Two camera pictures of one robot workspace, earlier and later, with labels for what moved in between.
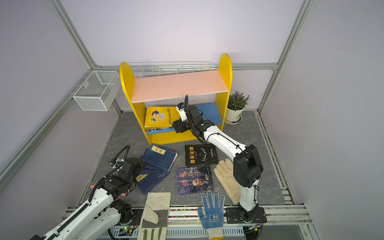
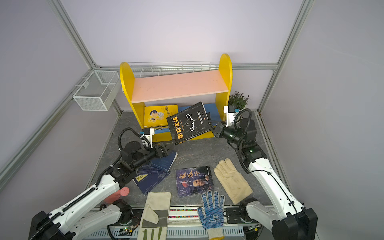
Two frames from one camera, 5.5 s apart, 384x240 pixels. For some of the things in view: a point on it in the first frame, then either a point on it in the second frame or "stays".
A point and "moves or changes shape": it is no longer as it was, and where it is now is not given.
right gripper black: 179,127 -> 221,130
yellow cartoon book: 161,117 stays
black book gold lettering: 196,155 moves or changes shape
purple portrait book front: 194,180 stays
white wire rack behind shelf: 148,69 stays
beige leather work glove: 224,170 stays
